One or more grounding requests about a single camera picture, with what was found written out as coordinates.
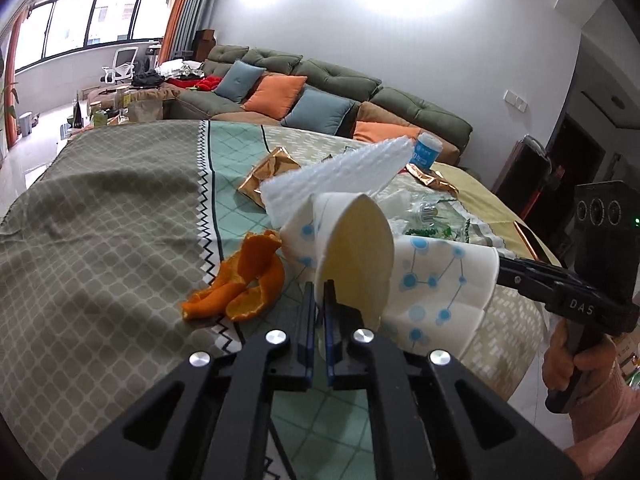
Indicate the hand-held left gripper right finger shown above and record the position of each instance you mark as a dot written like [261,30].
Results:
[330,310]

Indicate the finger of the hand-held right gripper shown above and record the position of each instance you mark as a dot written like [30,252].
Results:
[525,277]

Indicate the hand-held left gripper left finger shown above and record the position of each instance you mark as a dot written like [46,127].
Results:
[307,310]

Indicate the white paper cup blue dots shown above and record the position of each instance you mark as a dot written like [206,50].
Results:
[440,285]
[360,250]

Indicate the gold foil wrapper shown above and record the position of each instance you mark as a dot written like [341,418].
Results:
[430,177]
[270,170]

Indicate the person's right forearm pink sleeve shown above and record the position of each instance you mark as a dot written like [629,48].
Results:
[610,410]

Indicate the person's right hand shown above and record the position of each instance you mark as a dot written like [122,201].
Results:
[552,360]

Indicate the orange peel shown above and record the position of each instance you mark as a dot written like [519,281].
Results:
[255,275]

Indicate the dark upright appliance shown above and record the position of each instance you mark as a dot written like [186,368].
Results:
[525,180]

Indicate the green plastic scraps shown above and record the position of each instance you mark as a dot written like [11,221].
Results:
[430,232]

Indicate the clear plastic wrapper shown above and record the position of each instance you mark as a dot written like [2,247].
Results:
[425,210]

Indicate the white paper towel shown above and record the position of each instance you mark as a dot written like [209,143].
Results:
[350,170]

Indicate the blue and white bottle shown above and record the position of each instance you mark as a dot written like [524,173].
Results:
[425,150]

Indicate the orange cushion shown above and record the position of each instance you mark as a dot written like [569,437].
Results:
[385,131]
[275,95]

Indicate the blue cushion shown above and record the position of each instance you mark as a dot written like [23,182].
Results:
[240,80]
[317,112]

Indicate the green sofa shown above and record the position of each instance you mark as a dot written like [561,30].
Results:
[400,100]

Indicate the patterned green tablecloth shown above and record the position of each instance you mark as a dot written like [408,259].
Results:
[100,235]

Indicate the red cloth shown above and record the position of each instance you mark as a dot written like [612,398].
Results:
[200,83]

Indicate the brown paper bag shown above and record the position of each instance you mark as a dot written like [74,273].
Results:
[146,110]

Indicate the round coffee table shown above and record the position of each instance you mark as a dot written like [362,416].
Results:
[150,94]

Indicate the black bag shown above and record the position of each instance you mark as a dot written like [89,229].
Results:
[147,79]

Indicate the brown wooden cabinet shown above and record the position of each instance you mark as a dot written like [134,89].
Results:
[204,46]

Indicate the white office chair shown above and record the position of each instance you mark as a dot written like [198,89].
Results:
[122,62]

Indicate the grey curtain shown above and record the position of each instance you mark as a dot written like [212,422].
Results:
[200,5]

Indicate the orange curtain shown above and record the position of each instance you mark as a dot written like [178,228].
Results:
[182,10]
[12,75]

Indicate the small white bin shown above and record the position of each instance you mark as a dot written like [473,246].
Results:
[26,124]

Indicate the large window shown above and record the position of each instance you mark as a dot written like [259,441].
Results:
[75,22]

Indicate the white wall switch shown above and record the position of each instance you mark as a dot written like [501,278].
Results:
[515,101]

